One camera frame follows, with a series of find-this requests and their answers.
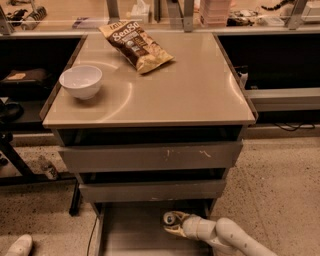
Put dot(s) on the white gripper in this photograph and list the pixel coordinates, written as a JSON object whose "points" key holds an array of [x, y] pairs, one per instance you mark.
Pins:
{"points": [[192, 227]]}

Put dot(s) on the silver redbull can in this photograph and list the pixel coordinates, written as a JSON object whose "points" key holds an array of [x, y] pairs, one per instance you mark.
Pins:
{"points": [[172, 220]]}

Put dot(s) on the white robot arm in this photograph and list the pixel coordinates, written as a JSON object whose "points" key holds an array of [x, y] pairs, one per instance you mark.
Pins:
{"points": [[223, 235]]}

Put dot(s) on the open bottom grey drawer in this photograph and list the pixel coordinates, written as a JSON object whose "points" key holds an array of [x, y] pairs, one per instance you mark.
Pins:
{"points": [[136, 229]]}

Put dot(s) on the middle grey drawer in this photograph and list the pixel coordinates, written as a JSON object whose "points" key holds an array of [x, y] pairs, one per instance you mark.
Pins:
{"points": [[152, 191]]}

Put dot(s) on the top grey drawer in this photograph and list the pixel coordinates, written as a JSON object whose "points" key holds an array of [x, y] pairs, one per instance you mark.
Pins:
{"points": [[151, 157]]}

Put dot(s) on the grey drawer cabinet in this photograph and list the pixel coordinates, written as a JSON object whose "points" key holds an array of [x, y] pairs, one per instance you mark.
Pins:
{"points": [[195, 98]]}

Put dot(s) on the white shoe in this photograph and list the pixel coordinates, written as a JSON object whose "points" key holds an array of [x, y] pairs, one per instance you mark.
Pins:
{"points": [[21, 247]]}

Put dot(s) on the white ceramic bowl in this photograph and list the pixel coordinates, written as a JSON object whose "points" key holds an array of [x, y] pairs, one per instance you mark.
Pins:
{"points": [[82, 82]]}

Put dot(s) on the brown sea salt chips bag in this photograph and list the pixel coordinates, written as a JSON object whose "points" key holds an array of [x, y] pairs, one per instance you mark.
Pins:
{"points": [[138, 47]]}

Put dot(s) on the pink stacked trays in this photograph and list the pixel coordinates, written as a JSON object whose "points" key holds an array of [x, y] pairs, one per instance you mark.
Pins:
{"points": [[214, 12]]}

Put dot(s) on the white tissue box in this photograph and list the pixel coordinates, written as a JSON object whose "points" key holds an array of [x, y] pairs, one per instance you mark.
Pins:
{"points": [[140, 11]]}

